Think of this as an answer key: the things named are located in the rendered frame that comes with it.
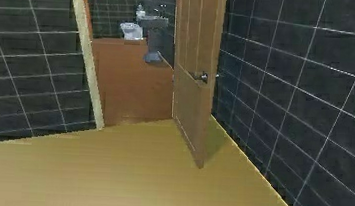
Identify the brown wooden room door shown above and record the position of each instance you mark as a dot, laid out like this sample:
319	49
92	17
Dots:
192	91

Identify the white toilet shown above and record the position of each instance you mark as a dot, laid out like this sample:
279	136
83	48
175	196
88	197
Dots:
132	31

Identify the pale soap bottle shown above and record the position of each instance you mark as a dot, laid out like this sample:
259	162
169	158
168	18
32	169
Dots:
140	11

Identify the grey pedestal sink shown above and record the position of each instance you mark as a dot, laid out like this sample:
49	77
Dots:
154	36

